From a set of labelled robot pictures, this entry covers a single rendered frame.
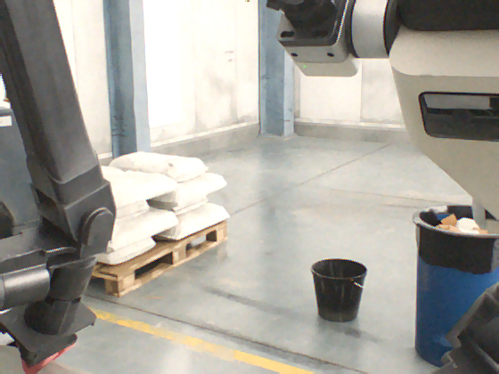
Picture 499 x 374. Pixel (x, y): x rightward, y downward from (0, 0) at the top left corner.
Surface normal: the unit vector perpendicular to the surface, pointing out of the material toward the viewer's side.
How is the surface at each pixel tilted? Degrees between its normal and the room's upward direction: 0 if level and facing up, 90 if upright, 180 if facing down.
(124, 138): 90
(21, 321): 29
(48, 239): 16
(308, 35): 60
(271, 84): 90
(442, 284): 93
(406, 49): 40
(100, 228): 106
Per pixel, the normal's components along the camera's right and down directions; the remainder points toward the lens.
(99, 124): 0.85, 0.11
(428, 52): -0.34, -0.62
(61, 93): 0.77, 0.36
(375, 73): -0.52, 0.20
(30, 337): 0.39, -0.80
